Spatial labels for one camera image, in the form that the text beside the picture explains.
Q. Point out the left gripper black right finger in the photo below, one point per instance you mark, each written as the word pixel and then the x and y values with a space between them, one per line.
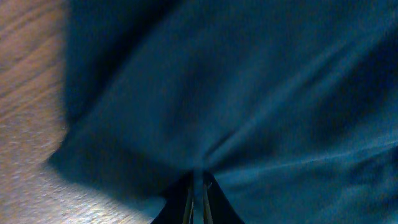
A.
pixel 218 209

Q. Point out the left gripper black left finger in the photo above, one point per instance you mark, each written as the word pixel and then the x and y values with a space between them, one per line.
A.
pixel 178 208

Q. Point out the navy blue garment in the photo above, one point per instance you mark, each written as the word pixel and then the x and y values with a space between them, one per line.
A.
pixel 290 105

